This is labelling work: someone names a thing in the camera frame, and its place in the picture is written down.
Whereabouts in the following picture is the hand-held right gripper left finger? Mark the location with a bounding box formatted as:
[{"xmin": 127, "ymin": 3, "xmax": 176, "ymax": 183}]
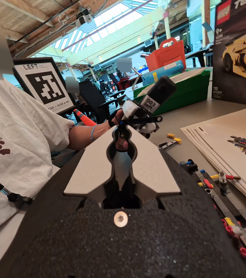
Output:
[{"xmin": 64, "ymin": 126, "xmax": 117, "ymax": 204}]

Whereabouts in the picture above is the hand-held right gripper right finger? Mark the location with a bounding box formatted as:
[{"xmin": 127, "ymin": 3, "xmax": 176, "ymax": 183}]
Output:
[{"xmin": 126, "ymin": 126, "xmax": 181, "ymax": 202}]

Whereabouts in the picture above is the black thin lego beam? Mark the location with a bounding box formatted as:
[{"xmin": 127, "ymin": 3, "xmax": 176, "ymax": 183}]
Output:
[{"xmin": 114, "ymin": 116, "xmax": 163, "ymax": 140}]

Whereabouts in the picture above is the lego instruction booklet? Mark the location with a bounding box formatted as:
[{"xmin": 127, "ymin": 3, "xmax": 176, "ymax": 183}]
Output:
[{"xmin": 180, "ymin": 106, "xmax": 246, "ymax": 211}]

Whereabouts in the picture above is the lego chassis assembly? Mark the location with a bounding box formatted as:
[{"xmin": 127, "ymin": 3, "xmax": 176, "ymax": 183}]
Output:
[{"xmin": 179, "ymin": 160, "xmax": 246, "ymax": 266}]

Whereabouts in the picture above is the lego set box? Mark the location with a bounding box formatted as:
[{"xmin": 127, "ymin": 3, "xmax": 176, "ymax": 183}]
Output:
[{"xmin": 212, "ymin": 0, "xmax": 246, "ymax": 107}]

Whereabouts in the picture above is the person's left hand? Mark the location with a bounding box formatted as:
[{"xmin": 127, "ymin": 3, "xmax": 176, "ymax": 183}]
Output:
[{"xmin": 94, "ymin": 109, "xmax": 129, "ymax": 151}]

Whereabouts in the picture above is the blue rolled bag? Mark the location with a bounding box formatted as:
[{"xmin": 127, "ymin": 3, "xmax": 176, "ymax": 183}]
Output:
[{"xmin": 141, "ymin": 60, "xmax": 184, "ymax": 86}]

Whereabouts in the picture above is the white sheet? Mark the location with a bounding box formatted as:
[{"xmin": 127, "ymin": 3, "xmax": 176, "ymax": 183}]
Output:
[{"xmin": 136, "ymin": 69, "xmax": 206, "ymax": 96}]

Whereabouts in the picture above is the green storage bin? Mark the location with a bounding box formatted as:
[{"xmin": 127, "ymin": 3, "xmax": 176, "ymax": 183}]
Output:
[{"xmin": 134, "ymin": 67, "xmax": 211, "ymax": 114}]

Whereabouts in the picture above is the red felt bag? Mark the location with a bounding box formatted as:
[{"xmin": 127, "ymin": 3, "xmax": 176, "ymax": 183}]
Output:
[{"xmin": 145, "ymin": 37, "xmax": 187, "ymax": 72}]

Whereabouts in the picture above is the orange traffic cone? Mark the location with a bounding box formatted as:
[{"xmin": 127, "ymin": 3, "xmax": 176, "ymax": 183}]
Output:
[{"xmin": 73, "ymin": 109, "xmax": 97, "ymax": 126}]

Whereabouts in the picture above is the black office chair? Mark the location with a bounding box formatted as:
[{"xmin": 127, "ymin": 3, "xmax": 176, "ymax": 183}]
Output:
[{"xmin": 78, "ymin": 80, "xmax": 117, "ymax": 124}]

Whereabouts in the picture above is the person in white shirt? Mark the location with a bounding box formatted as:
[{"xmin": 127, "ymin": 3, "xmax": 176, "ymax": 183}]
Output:
[{"xmin": 0, "ymin": 78, "xmax": 75, "ymax": 239}]

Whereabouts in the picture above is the black framed marker sign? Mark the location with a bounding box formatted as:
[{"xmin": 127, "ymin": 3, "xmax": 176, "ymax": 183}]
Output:
[{"xmin": 12, "ymin": 57, "xmax": 76, "ymax": 115}]

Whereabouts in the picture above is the white ceiling device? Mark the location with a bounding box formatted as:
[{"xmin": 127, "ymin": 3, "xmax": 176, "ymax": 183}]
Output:
[{"xmin": 75, "ymin": 9, "xmax": 93, "ymax": 27}]

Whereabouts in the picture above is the black lanyard strap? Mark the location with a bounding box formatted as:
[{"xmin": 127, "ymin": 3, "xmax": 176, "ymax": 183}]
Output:
[{"xmin": 0, "ymin": 161, "xmax": 33, "ymax": 210}]

